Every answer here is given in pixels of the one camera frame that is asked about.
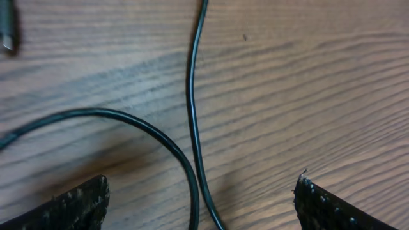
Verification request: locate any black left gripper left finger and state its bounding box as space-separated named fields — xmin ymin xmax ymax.
xmin=1 ymin=175 xmax=110 ymax=230

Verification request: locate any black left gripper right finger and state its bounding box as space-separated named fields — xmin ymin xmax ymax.
xmin=293 ymin=172 xmax=396 ymax=230

